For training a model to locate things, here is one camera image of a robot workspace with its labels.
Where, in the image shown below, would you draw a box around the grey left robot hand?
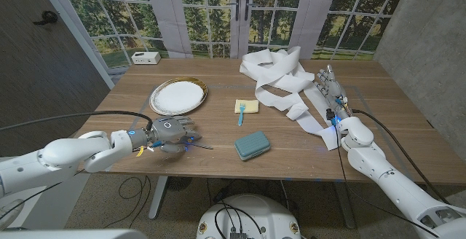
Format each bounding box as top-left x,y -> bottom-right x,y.
147,114 -> 202,154

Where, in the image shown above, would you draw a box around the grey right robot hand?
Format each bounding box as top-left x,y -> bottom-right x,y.
315,63 -> 352,122

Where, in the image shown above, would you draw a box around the grey orange scissors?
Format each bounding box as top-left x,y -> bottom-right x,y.
187,141 -> 214,151

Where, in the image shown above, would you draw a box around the gold rimmed paper plate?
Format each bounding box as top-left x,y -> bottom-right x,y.
149,77 -> 209,116

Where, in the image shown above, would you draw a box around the white receipt paper strip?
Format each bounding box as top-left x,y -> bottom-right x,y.
239,45 -> 341,152

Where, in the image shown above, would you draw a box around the blue plastic fork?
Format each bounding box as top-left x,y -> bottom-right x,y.
238,102 -> 247,127

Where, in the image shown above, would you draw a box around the yellow sponge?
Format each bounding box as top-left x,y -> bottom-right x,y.
234,98 -> 260,114

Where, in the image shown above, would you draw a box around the teal soapbox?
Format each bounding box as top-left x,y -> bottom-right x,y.
234,130 -> 272,162

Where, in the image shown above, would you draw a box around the dark round floor fan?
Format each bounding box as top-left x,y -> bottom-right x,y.
166,176 -> 193,192

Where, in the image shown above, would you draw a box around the white table leg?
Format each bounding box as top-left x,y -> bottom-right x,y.
148,176 -> 170,220

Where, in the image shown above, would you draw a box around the white power box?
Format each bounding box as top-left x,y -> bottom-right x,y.
130,51 -> 162,66

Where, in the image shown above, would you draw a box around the grey table leg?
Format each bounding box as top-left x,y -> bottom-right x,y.
333,181 -> 357,230

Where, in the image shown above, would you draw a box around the printed window backdrop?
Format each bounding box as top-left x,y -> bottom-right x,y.
34,0 -> 412,87

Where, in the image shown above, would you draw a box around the white robot torso base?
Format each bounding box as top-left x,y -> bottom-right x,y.
196,194 -> 302,239

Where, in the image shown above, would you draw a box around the white sneaker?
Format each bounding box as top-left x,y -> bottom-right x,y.
0,198 -> 25,231

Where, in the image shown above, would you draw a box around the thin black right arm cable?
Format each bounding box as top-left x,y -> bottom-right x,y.
331,120 -> 441,238

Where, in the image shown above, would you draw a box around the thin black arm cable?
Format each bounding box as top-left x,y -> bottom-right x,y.
331,120 -> 441,238
0,169 -> 87,222

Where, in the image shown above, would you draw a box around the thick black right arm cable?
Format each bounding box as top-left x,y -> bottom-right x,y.
351,109 -> 451,205

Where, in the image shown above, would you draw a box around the black torso cable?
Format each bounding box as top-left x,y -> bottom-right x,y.
214,200 -> 265,239

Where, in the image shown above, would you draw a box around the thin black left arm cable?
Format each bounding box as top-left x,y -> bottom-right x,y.
0,169 -> 87,222

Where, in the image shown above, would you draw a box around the black door handle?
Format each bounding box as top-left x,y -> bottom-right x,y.
32,10 -> 58,26

